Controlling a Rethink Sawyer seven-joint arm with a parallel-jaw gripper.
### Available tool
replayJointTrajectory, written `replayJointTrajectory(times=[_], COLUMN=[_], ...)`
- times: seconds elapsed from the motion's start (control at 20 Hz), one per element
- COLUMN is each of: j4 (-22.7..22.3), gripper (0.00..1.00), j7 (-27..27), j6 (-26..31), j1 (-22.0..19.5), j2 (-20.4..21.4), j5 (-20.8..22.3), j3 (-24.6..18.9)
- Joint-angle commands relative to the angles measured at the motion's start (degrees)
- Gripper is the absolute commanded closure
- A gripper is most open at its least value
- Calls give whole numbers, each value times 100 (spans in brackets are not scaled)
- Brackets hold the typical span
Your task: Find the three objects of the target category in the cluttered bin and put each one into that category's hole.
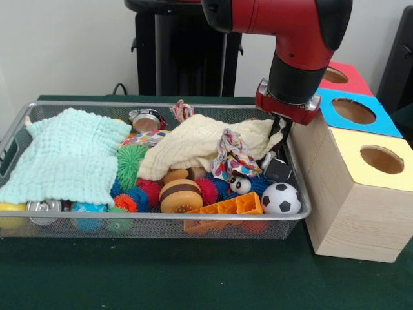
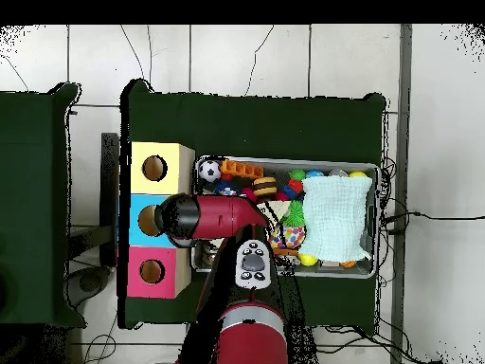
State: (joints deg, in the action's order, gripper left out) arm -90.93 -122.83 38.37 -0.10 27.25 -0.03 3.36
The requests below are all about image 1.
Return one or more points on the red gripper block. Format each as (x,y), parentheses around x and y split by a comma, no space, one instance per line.
(284,112)

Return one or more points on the cream yellow cloth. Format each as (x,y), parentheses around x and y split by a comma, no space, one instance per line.
(187,145)

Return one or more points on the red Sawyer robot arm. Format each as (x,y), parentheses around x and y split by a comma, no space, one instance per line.
(297,32)

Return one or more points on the wooden box with three holes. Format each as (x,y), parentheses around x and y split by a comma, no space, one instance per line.
(361,219)

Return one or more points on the clear shallow bin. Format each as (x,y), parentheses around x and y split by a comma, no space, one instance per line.
(84,110)

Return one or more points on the black cube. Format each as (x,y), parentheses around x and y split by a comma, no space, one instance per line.
(277,170)

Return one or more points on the colourful dotted packet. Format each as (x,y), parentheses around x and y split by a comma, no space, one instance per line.
(232,158)

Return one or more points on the black and white soccer ball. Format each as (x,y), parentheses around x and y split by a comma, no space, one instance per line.
(281,198)

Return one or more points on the blue spiky ball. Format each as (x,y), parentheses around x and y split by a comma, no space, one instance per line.
(242,186)

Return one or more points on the orange plastic toy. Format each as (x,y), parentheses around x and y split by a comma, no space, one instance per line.
(226,210)

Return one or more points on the colourful dotted cloth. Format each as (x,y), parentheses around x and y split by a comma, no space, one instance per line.
(182,110)

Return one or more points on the toy burger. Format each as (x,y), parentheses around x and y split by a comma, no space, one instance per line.
(179,195)

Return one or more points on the black stand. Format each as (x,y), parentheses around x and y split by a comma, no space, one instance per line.
(400,71)

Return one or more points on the green spiky ball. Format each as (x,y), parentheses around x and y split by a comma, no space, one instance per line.
(131,163)

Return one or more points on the dark green table cloth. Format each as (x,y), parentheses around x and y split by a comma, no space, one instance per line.
(193,278)

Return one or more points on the blue globe ball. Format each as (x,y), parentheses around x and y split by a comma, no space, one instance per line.
(87,212)

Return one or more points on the mint green cloth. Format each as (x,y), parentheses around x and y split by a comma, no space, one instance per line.
(64,155)

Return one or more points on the silver can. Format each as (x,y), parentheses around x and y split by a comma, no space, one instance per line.
(44,208)

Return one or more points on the yellow ball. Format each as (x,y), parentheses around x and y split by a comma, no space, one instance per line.
(11,216)

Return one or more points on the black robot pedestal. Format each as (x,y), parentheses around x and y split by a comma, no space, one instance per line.
(187,58)

